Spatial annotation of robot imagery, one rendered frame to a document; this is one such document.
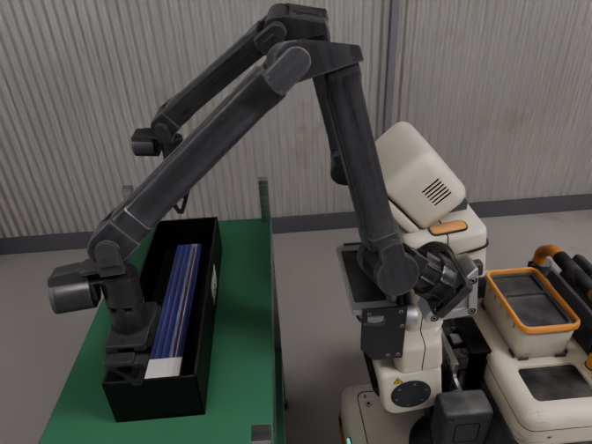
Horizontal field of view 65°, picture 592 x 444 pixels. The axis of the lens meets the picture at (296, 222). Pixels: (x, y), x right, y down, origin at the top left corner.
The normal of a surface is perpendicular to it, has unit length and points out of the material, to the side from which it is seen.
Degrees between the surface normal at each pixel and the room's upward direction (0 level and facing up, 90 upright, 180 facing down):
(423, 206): 90
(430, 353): 90
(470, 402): 0
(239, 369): 0
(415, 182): 90
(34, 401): 0
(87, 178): 90
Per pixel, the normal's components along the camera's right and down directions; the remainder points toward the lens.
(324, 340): -0.04, -0.85
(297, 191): 0.07, 0.52
